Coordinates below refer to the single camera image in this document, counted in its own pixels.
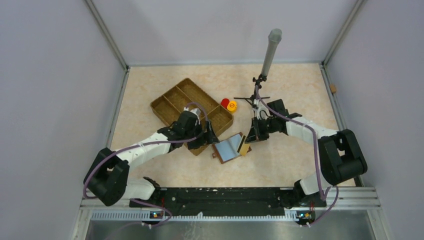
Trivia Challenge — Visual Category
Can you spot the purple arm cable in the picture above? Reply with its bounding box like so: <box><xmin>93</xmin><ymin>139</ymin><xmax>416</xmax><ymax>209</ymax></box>
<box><xmin>254</xmin><ymin>86</ymin><xmax>340</xmax><ymax>227</ymax></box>
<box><xmin>82</xmin><ymin>101</ymin><xmax>210</xmax><ymax>229</ymax></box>

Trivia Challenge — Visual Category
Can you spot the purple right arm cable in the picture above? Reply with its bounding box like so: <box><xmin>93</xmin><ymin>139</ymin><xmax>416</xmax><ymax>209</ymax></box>
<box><xmin>254</xmin><ymin>86</ymin><xmax>340</xmax><ymax>227</ymax></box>

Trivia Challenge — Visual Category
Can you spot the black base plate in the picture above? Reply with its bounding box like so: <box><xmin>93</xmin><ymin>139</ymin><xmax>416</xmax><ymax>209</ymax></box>
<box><xmin>129</xmin><ymin>186</ymin><xmax>328</xmax><ymax>218</ymax></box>

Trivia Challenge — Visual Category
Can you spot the aluminium frame rail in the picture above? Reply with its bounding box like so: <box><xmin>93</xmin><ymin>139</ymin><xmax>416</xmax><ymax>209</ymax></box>
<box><xmin>71</xmin><ymin>187</ymin><xmax>394</xmax><ymax>240</ymax></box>

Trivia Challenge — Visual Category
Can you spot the small wooden wall block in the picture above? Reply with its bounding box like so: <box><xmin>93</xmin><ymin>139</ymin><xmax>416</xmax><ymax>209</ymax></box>
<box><xmin>329</xmin><ymin>83</ymin><xmax>337</xmax><ymax>94</ymax></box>

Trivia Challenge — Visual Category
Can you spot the woven brown divided tray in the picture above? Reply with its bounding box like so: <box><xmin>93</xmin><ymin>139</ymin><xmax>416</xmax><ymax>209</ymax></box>
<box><xmin>149</xmin><ymin>78</ymin><xmax>235</xmax><ymax>157</ymax></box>

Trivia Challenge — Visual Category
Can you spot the black tripod stand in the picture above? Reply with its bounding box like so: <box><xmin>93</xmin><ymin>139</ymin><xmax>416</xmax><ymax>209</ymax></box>
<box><xmin>233</xmin><ymin>74</ymin><xmax>267</xmax><ymax>109</ymax></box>

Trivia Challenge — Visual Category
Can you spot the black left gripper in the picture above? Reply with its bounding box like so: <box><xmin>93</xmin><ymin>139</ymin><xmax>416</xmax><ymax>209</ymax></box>
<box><xmin>184</xmin><ymin>119</ymin><xmax>219</xmax><ymax>150</ymax></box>

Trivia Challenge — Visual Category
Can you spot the grey tube on stand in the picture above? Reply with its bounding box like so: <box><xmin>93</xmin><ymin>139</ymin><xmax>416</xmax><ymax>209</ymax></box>
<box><xmin>260</xmin><ymin>28</ymin><xmax>283</xmax><ymax>79</ymax></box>

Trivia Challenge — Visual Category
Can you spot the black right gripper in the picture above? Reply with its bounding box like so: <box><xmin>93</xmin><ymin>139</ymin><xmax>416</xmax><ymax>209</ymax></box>
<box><xmin>245</xmin><ymin>116</ymin><xmax>277</xmax><ymax>144</ymax></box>

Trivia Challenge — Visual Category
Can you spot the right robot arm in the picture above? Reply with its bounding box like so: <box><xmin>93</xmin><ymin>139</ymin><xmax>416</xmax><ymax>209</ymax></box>
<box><xmin>244</xmin><ymin>98</ymin><xmax>368</xmax><ymax>206</ymax></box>

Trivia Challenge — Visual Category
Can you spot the red cylinder button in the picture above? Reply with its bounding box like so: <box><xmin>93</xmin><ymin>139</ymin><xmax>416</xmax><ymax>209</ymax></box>
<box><xmin>220</xmin><ymin>98</ymin><xmax>230</xmax><ymax>109</ymax></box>

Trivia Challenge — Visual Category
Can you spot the brown leather card holder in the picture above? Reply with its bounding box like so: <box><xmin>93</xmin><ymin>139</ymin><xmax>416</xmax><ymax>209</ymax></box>
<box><xmin>211</xmin><ymin>132</ymin><xmax>252</xmax><ymax>164</ymax></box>

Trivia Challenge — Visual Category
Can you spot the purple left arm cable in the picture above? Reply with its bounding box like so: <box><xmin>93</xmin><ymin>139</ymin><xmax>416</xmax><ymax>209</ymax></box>
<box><xmin>82</xmin><ymin>101</ymin><xmax>210</xmax><ymax>229</ymax></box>

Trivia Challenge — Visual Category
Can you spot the orange cylinder button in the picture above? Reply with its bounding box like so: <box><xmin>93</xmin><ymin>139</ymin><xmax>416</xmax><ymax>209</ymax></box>
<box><xmin>226</xmin><ymin>100</ymin><xmax>238</xmax><ymax>114</ymax></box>

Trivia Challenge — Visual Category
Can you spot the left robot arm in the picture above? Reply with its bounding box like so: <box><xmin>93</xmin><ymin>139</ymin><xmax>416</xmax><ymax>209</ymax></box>
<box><xmin>83</xmin><ymin>107</ymin><xmax>219</xmax><ymax>207</ymax></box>

